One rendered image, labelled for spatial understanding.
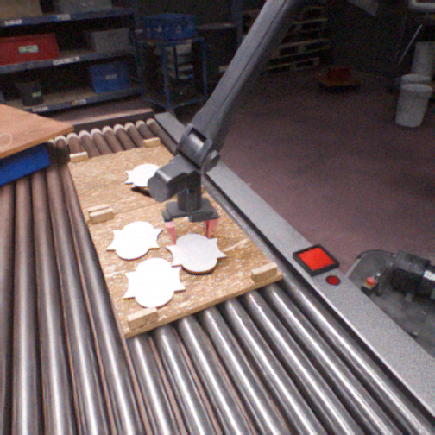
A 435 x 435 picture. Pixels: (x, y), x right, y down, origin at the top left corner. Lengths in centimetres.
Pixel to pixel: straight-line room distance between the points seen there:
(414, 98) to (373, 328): 378
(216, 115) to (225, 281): 34
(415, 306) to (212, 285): 119
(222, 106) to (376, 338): 52
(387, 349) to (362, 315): 8
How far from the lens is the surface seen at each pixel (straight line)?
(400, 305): 182
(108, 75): 537
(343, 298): 84
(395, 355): 77
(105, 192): 118
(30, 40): 510
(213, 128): 74
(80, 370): 74
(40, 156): 145
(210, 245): 89
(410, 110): 447
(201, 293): 79
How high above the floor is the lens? 150
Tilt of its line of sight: 34 degrees down
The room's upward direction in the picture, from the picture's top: 3 degrees counter-clockwise
